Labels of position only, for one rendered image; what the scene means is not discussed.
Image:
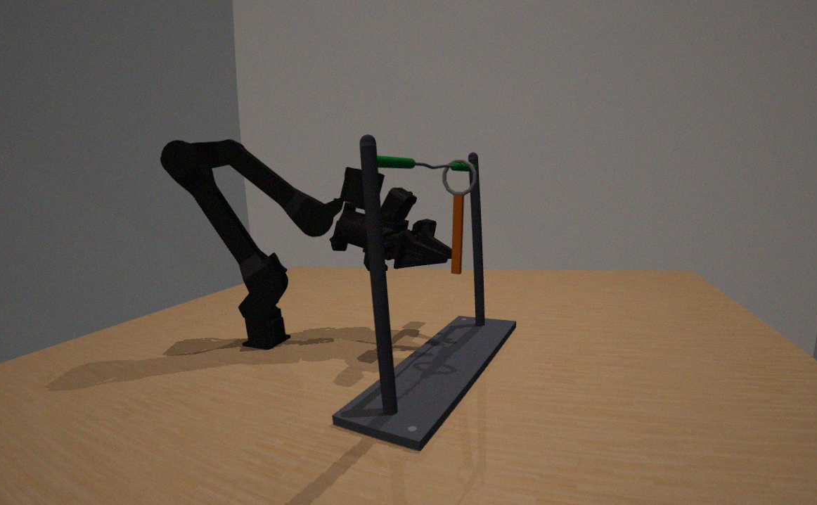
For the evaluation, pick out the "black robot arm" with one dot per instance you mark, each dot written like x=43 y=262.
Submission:
x=190 y=165

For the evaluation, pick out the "orange handle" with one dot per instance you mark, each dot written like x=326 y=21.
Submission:
x=458 y=198

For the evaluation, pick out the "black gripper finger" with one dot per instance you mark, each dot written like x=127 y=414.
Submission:
x=428 y=239
x=411 y=253

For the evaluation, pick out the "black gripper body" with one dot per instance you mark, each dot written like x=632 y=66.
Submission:
x=390 y=237

